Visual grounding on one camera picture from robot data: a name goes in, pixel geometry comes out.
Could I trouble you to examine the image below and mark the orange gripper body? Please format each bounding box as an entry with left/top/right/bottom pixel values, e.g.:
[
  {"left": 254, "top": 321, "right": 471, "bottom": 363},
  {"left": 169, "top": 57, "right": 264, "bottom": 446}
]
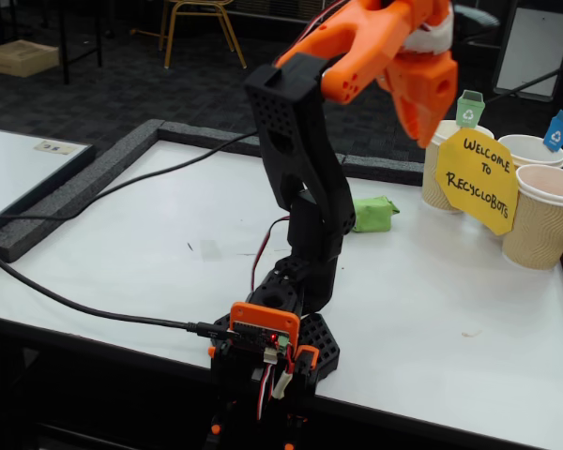
[{"left": 377, "top": 48, "right": 460, "bottom": 119}]

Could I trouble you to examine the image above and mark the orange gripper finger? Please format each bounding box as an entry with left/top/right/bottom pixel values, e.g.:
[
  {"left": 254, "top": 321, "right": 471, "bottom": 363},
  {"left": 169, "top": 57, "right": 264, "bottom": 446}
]
[
  {"left": 416, "top": 104, "right": 448, "bottom": 150},
  {"left": 391, "top": 90, "right": 427, "bottom": 138}
]

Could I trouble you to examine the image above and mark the green paper rubbish wad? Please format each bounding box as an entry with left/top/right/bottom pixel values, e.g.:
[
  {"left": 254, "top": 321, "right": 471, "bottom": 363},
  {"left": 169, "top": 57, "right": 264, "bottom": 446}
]
[{"left": 351, "top": 195, "right": 401, "bottom": 234}]

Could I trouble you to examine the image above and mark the green recycling bin label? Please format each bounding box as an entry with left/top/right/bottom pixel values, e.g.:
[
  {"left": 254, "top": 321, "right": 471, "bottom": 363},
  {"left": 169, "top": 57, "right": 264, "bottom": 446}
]
[{"left": 455, "top": 89, "right": 487, "bottom": 128}]

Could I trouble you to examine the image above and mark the beige ribbed paper cup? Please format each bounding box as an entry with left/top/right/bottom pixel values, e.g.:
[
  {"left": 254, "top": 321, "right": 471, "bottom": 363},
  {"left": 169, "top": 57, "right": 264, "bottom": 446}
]
[
  {"left": 501, "top": 163, "right": 563, "bottom": 271},
  {"left": 420, "top": 119, "right": 496, "bottom": 215},
  {"left": 496, "top": 134, "right": 563, "bottom": 170}
]

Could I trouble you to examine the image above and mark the yellow handwritten welcome sign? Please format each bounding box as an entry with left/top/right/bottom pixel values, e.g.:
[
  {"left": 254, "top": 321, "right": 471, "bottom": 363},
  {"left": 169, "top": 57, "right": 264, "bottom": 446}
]
[{"left": 434, "top": 127, "right": 520, "bottom": 236}]

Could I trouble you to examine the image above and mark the white panel on black stand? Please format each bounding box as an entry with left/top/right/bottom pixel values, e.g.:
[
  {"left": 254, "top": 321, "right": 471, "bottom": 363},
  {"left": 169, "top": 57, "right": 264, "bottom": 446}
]
[{"left": 495, "top": 0, "right": 563, "bottom": 102}]

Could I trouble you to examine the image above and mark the blue recycling bin label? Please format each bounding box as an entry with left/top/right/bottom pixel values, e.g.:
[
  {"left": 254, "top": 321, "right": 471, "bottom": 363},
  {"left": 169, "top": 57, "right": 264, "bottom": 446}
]
[{"left": 542, "top": 109, "right": 563, "bottom": 154}]

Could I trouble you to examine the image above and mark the orange motor controller board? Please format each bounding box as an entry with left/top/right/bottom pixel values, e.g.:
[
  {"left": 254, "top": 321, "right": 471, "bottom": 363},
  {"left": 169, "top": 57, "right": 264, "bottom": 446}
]
[{"left": 228, "top": 302, "right": 302, "bottom": 353}]

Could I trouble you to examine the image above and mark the small paper tape label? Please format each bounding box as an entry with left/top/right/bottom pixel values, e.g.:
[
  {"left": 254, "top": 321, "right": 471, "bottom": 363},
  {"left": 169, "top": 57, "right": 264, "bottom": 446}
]
[{"left": 33, "top": 140, "right": 79, "bottom": 155}]

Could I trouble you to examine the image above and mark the brown cardboard box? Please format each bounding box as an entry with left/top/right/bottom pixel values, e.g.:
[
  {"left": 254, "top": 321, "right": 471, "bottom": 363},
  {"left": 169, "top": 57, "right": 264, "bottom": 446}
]
[{"left": 0, "top": 39, "right": 61, "bottom": 79}]

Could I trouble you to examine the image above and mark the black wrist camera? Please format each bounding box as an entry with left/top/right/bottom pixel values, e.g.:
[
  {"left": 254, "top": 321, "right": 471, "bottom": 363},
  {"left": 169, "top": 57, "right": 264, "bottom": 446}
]
[{"left": 451, "top": 3, "right": 502, "bottom": 46}]

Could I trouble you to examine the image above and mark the thin red servo wire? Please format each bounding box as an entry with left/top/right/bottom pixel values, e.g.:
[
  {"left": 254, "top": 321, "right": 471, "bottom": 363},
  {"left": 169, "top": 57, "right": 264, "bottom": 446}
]
[{"left": 251, "top": 216, "right": 293, "bottom": 294}]

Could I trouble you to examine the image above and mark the thick black USB cable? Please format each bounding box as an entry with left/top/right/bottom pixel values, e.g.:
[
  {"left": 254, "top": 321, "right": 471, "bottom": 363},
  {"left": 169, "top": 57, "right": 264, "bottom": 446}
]
[{"left": 0, "top": 239, "right": 238, "bottom": 339}]

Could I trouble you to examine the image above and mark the white red black wire bundle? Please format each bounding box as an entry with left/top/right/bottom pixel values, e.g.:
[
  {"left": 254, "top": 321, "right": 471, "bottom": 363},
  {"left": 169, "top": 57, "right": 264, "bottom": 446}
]
[{"left": 257, "top": 349, "right": 296, "bottom": 423}]

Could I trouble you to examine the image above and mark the black metal table frame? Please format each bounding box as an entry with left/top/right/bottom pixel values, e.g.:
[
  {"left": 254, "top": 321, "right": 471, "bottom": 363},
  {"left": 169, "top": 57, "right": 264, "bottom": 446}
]
[{"left": 55, "top": 0, "right": 105, "bottom": 86}]

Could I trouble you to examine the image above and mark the thin black camera cable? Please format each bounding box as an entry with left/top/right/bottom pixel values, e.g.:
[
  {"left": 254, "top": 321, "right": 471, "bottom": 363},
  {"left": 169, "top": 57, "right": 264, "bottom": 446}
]
[{"left": 0, "top": 130, "right": 260, "bottom": 221}]

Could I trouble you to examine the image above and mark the white board black frame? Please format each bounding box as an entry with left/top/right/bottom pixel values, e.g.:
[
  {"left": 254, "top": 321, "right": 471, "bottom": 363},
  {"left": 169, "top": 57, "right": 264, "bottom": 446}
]
[{"left": 0, "top": 126, "right": 98, "bottom": 240}]

